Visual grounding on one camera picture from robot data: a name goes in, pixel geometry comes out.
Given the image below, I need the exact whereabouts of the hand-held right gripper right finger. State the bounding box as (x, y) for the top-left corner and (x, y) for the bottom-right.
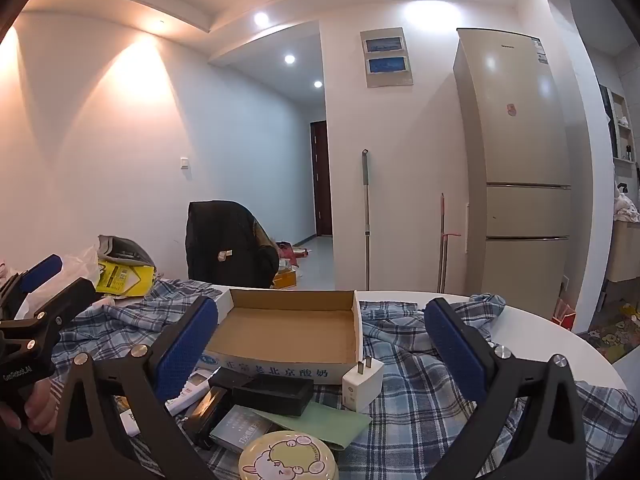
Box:
(424, 297), (588, 480)

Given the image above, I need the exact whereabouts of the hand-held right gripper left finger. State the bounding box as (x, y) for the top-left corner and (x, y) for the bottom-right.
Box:
(52, 295), (219, 480)

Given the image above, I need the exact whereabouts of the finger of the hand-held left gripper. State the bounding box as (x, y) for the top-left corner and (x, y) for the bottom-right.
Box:
(0, 276), (97, 350)
(0, 254), (63, 322)

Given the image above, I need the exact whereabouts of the white remote control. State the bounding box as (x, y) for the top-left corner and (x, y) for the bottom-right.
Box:
(117, 366), (222, 437)

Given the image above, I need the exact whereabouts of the black framed display case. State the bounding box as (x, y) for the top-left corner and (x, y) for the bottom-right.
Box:
(181, 385), (236, 451)

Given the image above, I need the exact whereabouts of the grey booklet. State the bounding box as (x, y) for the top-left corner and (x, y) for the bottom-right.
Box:
(209, 405), (273, 456)

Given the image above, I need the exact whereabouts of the small black box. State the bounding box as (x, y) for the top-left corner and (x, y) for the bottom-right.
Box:
(231, 374), (315, 417)

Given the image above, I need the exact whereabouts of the white power adapter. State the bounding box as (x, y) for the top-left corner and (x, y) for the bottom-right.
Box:
(341, 355), (385, 413)

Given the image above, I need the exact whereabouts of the shallow cardboard box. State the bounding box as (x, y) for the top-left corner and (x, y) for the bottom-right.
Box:
(202, 287), (363, 386)

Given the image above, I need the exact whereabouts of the round cream tin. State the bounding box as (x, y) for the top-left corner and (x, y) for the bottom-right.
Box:
(238, 431), (338, 480)

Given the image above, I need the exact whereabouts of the green card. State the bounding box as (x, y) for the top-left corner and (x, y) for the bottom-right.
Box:
(250, 400), (372, 450)

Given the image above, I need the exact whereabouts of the person's left hand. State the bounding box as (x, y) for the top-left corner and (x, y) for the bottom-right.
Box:
(0, 376), (66, 437)

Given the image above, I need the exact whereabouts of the white plastic bag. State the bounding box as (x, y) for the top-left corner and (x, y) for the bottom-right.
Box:
(57, 245), (101, 291)

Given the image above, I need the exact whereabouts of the yellow carton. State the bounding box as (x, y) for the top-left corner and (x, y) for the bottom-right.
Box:
(95, 259), (155, 298)

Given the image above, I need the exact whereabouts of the grey bag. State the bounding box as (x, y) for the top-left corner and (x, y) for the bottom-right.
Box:
(97, 235), (157, 267)

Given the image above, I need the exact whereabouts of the blue plaid shirt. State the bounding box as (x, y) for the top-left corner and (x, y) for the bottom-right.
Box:
(47, 277), (628, 480)

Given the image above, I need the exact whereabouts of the black jacket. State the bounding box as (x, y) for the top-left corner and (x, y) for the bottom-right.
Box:
(185, 201), (281, 289)

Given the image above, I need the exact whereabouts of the red paper bag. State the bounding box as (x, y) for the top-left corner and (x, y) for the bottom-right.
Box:
(552, 300), (577, 332)

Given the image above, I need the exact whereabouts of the colourful floor mat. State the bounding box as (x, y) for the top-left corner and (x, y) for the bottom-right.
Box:
(582, 300), (640, 361)

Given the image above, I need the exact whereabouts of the beige vanity cabinet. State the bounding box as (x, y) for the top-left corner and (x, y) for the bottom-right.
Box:
(605, 220), (640, 282)

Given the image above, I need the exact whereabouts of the beige refrigerator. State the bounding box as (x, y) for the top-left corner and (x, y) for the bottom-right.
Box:
(452, 27), (572, 333)

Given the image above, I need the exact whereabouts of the dark wooden door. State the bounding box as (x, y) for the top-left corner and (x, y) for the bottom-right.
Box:
(310, 120), (333, 237)

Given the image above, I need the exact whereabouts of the pink cloth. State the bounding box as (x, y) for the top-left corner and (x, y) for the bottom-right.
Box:
(614, 194), (640, 222)

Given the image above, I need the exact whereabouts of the pink broom handle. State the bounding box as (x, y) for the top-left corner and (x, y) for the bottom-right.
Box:
(437, 192), (461, 293)

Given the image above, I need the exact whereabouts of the grey mop handle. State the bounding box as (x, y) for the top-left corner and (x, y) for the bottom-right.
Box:
(361, 149), (373, 291)

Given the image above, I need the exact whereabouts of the wall niche shelf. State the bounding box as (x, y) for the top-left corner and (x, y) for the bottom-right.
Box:
(612, 92), (640, 163)

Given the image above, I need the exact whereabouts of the wall electrical panel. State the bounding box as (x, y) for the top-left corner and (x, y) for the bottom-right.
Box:
(360, 27), (415, 90)

